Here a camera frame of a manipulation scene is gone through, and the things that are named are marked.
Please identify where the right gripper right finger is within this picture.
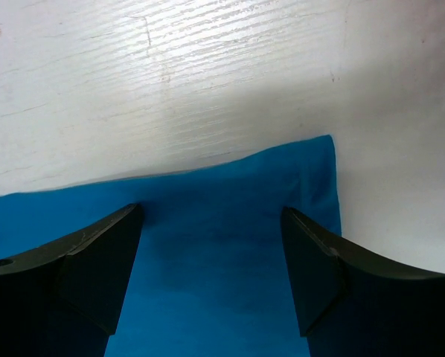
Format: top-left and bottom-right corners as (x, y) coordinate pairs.
(281, 208), (445, 356)

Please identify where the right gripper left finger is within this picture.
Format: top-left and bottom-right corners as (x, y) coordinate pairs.
(0, 204), (144, 356)

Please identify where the blue polo t-shirt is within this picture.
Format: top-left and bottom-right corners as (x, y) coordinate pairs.
(0, 135), (341, 356)

